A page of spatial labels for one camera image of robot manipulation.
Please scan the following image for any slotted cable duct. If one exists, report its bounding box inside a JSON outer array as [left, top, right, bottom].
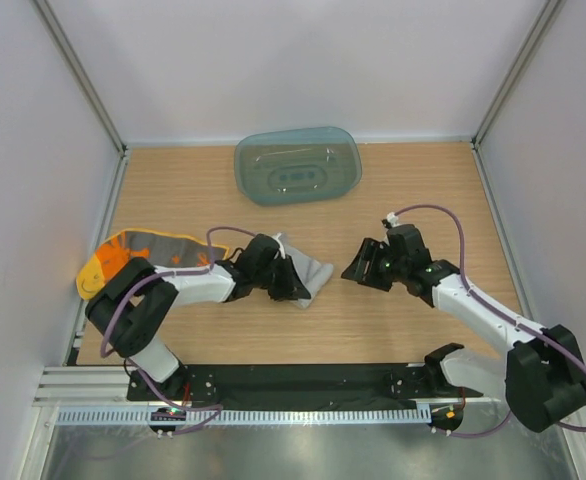
[[56, 404, 431, 426]]

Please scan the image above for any teal plastic basin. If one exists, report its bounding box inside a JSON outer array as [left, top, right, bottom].
[[234, 126, 363, 206]]

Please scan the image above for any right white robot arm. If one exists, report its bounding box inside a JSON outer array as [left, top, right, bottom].
[[341, 214, 586, 432]]

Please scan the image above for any grey panda towel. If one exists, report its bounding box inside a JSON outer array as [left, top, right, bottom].
[[272, 232, 334, 309]]

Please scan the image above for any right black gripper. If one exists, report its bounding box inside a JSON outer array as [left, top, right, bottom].
[[341, 237, 408, 292]]

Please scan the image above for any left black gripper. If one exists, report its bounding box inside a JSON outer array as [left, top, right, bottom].
[[253, 254, 311, 301]]

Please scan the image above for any aluminium frame rail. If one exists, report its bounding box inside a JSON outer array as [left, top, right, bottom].
[[33, 366, 129, 407]]

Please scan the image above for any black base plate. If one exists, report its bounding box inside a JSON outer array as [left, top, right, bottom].
[[125, 362, 484, 412]]

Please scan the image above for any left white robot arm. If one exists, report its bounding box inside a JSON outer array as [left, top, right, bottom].
[[76, 234, 312, 400]]

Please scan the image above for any orange grey towel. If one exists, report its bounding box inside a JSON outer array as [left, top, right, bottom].
[[76, 229, 234, 307]]

